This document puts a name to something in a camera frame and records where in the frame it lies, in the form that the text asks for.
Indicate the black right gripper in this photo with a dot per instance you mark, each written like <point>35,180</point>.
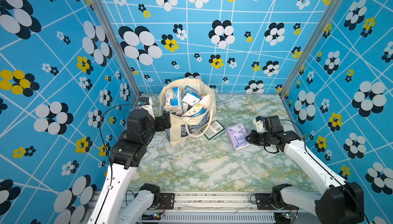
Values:
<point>252,139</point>

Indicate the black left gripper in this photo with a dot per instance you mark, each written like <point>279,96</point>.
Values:
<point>161,125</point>

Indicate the purple tissue pack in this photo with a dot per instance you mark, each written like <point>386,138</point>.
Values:
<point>237,135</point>

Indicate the green white tissue pack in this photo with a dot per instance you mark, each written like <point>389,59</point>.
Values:
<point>212,132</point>

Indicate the cream canvas tote bag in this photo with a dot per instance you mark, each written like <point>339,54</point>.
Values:
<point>190,127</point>

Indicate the colourful small tissue pack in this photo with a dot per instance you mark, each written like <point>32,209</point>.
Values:
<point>173,100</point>

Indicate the blue white tissue box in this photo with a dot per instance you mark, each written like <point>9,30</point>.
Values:
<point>195,111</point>

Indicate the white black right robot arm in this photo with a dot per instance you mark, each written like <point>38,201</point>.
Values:
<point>321,175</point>

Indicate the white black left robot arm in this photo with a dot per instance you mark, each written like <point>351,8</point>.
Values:
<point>107,209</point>

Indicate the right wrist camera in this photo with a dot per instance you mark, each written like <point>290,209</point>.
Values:
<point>259,123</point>

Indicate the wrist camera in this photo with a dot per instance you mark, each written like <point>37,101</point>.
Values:
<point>145,103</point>
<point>259,123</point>

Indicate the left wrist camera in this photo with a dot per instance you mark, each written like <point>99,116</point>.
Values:
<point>145,103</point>

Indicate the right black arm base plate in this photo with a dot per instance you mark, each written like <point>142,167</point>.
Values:
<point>263,201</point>

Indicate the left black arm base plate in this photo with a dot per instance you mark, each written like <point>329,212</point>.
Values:
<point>166,201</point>

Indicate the aluminium front rail frame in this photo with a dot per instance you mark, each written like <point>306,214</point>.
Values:
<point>215,207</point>

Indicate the left aluminium corner post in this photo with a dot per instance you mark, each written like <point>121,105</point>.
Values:
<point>105,22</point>

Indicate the aluminium corner post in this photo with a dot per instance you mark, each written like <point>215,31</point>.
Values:
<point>105,22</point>
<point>311,44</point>

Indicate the right aluminium corner post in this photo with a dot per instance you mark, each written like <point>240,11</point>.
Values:
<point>311,44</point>

